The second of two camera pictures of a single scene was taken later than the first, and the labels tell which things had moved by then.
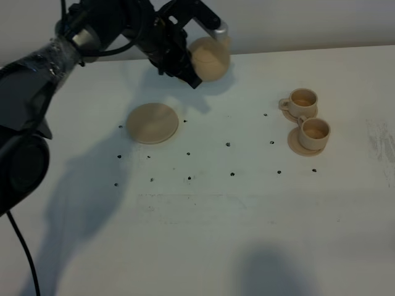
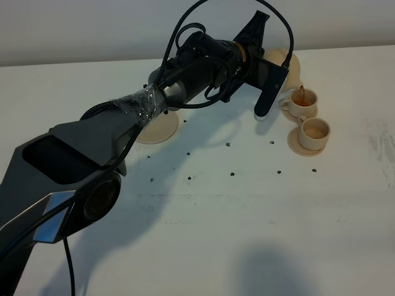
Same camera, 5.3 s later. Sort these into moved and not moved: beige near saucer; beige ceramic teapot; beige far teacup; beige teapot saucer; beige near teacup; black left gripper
Moved: black left gripper; beige ceramic teapot
Not moved: beige near saucer; beige near teacup; beige far teacup; beige teapot saucer
